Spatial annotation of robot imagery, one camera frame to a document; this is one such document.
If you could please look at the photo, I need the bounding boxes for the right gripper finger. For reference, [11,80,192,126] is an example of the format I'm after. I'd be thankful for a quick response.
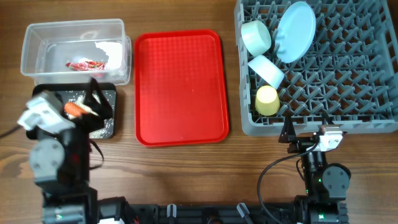
[321,111,334,125]
[279,116,296,143]

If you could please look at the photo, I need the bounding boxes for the white rice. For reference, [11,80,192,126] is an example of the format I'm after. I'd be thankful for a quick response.
[64,90,117,139]

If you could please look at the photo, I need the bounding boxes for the orange carrot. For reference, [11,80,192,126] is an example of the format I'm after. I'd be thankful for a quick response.
[64,102,88,118]

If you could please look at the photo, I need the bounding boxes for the yellow plastic cup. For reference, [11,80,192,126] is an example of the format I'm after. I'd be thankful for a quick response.
[255,85,280,116]

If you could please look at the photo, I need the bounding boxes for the red wrapper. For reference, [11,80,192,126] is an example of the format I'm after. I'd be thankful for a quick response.
[65,60,106,78]

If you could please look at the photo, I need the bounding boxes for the white tissue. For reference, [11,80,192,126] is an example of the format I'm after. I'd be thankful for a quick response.
[95,42,123,70]

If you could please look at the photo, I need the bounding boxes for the small light blue bowl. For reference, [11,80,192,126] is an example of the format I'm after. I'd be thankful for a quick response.
[248,55,284,89]

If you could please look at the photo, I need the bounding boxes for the large light blue plate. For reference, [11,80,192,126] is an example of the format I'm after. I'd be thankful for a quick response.
[274,1,316,63]

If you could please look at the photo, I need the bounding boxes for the green bowl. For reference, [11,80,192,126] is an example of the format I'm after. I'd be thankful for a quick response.
[241,21,272,57]

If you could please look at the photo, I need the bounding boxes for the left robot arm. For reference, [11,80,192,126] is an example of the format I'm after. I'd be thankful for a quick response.
[30,79,139,223]

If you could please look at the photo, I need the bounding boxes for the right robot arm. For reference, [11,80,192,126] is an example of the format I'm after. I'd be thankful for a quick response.
[279,112,351,223]

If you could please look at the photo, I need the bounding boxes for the grey dishwasher rack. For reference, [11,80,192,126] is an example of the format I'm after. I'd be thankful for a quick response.
[234,1,397,136]

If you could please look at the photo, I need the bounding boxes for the black plastic tray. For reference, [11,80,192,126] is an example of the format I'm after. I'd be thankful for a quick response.
[32,83,118,139]

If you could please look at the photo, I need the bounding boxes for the clear plastic bin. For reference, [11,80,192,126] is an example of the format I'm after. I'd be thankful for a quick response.
[21,19,132,85]

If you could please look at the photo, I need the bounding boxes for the red serving tray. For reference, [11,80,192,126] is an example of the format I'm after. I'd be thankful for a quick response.
[134,30,229,147]

